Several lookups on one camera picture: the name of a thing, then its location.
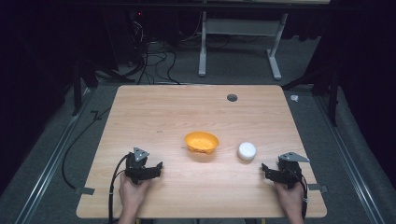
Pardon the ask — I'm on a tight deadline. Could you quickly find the black metal stand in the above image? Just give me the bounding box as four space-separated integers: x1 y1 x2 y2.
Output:
70 59 136 117
281 55 340 127

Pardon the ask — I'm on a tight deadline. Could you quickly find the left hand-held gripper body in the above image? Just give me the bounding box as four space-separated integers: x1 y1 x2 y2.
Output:
124 147 154 185

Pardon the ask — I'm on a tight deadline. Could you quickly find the grey metal table bracket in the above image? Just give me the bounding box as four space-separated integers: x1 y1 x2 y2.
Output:
74 187 95 196
307 183 329 194

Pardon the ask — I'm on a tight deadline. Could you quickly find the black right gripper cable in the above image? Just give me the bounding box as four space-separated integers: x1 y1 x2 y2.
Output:
293 169 309 219

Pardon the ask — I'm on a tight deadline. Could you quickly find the white round container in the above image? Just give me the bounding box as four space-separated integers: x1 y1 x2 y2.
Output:
237 142 258 162

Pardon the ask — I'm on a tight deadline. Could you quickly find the metal floor rail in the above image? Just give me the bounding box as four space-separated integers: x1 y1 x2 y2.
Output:
314 94 387 224
13 88 96 224

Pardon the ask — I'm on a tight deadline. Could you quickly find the person's left hand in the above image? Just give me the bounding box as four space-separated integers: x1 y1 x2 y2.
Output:
119 172 153 218

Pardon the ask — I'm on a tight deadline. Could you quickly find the tangle of black cables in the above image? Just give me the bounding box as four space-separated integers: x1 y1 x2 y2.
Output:
125 18 206 86

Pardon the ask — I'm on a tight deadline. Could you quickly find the orange plastic bowl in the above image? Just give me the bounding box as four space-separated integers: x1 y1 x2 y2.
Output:
184 131 219 155

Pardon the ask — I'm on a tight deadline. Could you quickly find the person's right hand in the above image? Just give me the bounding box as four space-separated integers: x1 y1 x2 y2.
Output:
274 181 305 218

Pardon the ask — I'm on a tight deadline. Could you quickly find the white desk frame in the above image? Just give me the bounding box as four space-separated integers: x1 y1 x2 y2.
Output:
198 10 289 81

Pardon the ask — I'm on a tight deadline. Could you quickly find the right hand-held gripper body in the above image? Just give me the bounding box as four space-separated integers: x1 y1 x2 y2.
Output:
276 151 311 189

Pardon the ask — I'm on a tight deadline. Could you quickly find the black floor cable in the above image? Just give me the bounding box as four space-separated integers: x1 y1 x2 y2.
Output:
61 106 112 190

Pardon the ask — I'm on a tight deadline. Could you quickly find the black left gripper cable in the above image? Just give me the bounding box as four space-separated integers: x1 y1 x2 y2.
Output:
107 153 131 224

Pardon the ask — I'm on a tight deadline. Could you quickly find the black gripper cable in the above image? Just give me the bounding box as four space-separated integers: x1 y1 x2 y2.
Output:
293 169 309 219
107 153 131 224

